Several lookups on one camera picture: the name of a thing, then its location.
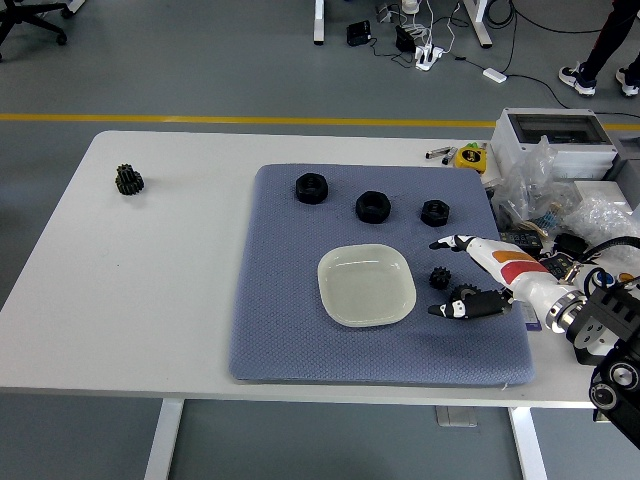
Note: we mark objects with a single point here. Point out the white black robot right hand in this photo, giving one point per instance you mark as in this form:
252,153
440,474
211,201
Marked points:
520,270

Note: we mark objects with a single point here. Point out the large black gear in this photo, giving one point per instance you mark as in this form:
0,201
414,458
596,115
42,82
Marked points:
468,290

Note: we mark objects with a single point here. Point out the small black gear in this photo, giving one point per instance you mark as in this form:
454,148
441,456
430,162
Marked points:
441,278

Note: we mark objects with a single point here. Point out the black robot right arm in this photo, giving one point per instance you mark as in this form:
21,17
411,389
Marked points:
610,310

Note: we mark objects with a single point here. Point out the small black hex nut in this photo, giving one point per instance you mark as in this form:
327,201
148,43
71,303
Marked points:
436,213

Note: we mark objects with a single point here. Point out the white flat box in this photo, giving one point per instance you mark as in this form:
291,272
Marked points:
600,190

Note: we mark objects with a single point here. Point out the medium black hex nut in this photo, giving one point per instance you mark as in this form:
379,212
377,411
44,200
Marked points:
372,207

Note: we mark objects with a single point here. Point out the large black hex nut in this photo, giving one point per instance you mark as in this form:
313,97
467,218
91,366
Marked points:
311,189

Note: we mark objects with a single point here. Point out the black charger box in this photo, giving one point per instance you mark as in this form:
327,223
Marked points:
405,39

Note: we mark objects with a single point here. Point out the black power adapter box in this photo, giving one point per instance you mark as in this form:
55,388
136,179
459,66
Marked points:
359,33

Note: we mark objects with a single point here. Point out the black digital meter module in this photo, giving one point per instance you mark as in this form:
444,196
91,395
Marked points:
552,265
522,239

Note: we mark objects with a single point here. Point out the purple small packet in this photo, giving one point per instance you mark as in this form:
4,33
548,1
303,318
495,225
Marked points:
532,320

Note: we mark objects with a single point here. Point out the small black plastic part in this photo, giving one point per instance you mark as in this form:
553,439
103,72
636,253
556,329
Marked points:
570,244

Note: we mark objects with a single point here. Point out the clear plastic bag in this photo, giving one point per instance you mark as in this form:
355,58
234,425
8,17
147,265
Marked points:
530,185

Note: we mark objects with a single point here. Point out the bubble wrap bundle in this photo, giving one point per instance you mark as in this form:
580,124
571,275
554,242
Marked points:
605,220

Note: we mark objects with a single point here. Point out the yellow tape measure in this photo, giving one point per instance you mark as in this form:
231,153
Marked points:
470,157

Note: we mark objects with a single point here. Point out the short black marker pen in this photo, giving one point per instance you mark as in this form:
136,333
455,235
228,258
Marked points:
448,158

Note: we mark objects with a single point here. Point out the grey device case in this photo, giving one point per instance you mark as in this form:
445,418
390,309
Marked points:
627,160

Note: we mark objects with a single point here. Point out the white square plate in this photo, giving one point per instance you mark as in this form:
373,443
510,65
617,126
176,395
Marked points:
365,285

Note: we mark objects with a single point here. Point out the white small adapter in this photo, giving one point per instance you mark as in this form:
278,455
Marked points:
494,75

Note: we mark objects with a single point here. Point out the white power strip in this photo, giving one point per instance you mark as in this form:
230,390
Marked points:
429,57

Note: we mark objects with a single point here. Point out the blue-grey textured mat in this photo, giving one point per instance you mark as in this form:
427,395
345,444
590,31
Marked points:
280,325

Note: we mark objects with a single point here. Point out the white desk leg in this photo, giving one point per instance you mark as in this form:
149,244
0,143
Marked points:
479,25
320,22

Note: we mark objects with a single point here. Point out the person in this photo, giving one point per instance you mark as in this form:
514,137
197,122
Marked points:
607,35

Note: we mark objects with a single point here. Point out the black stacked double gear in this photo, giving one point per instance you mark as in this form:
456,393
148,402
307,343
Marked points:
130,181

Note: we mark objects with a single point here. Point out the black office chair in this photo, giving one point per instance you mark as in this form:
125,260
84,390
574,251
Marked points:
30,20

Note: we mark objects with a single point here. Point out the white electrical enclosure box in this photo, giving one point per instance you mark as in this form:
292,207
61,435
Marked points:
550,130

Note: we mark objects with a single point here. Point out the grey under-table bracket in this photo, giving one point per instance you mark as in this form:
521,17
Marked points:
456,416

